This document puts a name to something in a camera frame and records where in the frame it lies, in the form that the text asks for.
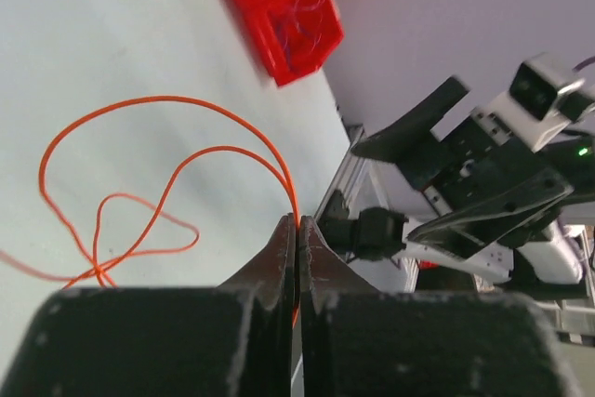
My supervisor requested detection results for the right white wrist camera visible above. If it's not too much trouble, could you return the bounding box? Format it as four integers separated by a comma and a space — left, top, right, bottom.
470, 53, 594, 152

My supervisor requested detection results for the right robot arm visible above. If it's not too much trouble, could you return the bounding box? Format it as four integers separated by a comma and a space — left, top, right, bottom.
319, 67, 594, 300

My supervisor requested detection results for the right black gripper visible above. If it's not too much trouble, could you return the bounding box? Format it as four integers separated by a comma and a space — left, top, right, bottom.
351, 76, 574, 258

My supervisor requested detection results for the red compartment bin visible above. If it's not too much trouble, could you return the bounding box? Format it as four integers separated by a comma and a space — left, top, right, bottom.
232, 0, 344, 86

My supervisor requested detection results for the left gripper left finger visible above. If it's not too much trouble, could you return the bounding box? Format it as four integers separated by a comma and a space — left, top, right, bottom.
1, 215, 297, 396

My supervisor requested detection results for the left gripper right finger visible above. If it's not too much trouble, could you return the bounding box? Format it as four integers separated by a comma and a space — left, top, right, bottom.
298, 217, 581, 396

